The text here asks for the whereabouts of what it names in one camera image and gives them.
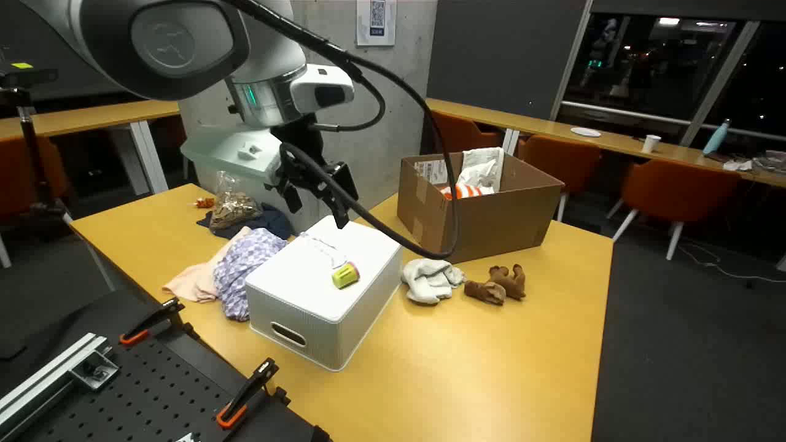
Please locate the wooden table with white legs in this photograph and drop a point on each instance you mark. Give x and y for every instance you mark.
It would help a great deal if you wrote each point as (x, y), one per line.
(90, 117)

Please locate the long wooden counter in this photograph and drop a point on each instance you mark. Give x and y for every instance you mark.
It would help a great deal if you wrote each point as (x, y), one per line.
(623, 147)

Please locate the white paper cup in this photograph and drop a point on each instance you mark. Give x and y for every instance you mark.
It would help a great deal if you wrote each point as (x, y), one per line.
(652, 144)

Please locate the desk clutter pile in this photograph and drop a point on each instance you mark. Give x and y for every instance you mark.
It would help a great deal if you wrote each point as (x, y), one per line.
(741, 163)

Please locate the white plastic box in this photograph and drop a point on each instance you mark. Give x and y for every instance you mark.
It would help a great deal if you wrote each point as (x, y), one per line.
(310, 285)

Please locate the white plastic bag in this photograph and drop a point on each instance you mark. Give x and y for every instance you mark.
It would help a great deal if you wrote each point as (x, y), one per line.
(483, 174)

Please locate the pink cloth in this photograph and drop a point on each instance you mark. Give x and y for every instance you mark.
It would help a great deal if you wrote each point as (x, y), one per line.
(192, 283)

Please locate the white crumpled cloth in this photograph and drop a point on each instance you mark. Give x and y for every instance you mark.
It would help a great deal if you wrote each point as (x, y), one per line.
(432, 283)

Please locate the white window frame post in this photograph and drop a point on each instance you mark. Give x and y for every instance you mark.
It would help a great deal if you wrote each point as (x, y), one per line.
(573, 57)
(722, 77)

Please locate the grey concrete pillar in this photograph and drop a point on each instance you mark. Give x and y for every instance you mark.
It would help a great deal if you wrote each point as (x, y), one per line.
(346, 26)

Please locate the orange chair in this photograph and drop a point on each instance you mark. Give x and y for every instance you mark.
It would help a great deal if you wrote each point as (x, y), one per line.
(26, 176)
(677, 193)
(462, 133)
(567, 160)

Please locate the white wall poster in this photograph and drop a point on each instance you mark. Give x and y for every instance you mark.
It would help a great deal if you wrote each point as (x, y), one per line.
(377, 21)

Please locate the brown plush toy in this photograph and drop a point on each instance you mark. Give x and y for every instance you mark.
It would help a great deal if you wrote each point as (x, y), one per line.
(507, 283)

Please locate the orange white striped item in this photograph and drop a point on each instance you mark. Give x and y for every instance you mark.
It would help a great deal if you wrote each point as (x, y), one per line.
(458, 193)

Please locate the small orange object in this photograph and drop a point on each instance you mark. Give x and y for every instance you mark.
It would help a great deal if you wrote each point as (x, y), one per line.
(206, 203)

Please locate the dark blue cloth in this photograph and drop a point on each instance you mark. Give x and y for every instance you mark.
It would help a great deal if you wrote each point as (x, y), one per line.
(267, 223)

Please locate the white plate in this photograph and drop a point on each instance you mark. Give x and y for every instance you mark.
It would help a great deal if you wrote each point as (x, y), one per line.
(587, 131)

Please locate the black perforated base board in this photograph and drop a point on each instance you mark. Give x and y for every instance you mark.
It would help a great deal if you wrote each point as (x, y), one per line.
(148, 402)

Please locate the brown cardboard box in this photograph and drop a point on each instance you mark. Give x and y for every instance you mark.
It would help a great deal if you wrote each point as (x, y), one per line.
(501, 223)

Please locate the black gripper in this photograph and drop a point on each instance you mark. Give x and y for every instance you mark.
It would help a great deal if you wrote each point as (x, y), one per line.
(308, 156)

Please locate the aluminium profile rail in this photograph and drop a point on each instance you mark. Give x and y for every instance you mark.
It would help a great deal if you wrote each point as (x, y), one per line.
(51, 376)

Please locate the black clamp with orange tips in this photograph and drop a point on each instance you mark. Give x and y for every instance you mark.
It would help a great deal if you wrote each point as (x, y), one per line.
(151, 323)
(246, 396)

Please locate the checked blue shirt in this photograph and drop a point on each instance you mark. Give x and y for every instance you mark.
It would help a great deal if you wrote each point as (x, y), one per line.
(246, 272)

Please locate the clear bag with brown contents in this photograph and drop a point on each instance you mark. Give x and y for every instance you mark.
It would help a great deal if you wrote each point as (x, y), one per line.
(233, 210)

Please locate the teal water bottle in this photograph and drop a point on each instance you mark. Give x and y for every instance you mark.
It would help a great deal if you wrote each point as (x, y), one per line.
(717, 138)

